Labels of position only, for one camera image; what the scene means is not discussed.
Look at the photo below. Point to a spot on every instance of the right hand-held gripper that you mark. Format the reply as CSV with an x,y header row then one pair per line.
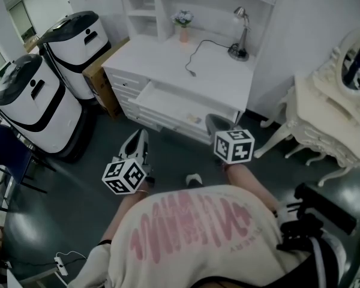
x,y
234,145

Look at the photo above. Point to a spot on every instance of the person's right forearm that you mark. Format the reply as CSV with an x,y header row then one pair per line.
x,y
246,181

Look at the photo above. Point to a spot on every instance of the cream shirt with pink print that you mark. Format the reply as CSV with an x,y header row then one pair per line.
x,y
195,235

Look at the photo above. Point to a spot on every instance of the pink vase with flowers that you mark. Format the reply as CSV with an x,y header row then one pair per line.
x,y
183,22

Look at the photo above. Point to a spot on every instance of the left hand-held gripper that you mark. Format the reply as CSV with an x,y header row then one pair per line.
x,y
124,177

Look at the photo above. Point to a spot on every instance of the blue chair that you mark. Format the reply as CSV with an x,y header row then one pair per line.
x,y
9,151

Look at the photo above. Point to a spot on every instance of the silver desk lamp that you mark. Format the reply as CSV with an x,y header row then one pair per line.
x,y
241,37

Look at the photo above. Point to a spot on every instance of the person's left forearm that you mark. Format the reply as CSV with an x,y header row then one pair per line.
x,y
132,199

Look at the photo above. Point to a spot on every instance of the white and black robot base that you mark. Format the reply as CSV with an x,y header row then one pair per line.
x,y
33,106
75,46

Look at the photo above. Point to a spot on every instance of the cream carved vanity table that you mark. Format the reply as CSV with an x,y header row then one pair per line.
x,y
324,124

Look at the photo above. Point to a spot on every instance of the oval cream framed mirror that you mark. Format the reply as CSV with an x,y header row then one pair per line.
x,y
355,61

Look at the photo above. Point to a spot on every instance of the white power strip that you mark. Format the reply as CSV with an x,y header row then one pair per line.
x,y
61,265

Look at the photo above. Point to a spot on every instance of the white drawer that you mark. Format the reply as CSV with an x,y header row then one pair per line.
x,y
174,103

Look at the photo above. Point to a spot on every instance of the brown cardboard box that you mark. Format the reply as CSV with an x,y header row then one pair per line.
x,y
103,85

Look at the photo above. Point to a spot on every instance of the black trousers with white stripe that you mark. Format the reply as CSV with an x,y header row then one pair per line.
x,y
327,259

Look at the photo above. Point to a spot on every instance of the white desk with shelves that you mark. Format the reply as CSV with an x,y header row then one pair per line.
x,y
198,55

